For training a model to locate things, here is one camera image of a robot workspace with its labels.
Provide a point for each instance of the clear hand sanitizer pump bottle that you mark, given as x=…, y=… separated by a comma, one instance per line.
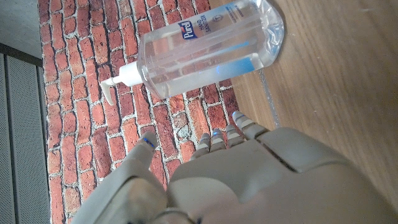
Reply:
x=202, y=53

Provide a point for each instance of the grey tape line on table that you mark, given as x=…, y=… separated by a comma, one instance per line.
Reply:
x=269, y=99

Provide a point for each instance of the red brick print backdrop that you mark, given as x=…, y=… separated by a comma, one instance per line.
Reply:
x=87, y=93

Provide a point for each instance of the grey perforated wall panel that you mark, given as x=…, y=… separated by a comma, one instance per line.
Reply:
x=21, y=140

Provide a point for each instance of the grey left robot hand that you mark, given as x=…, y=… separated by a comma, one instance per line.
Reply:
x=248, y=180

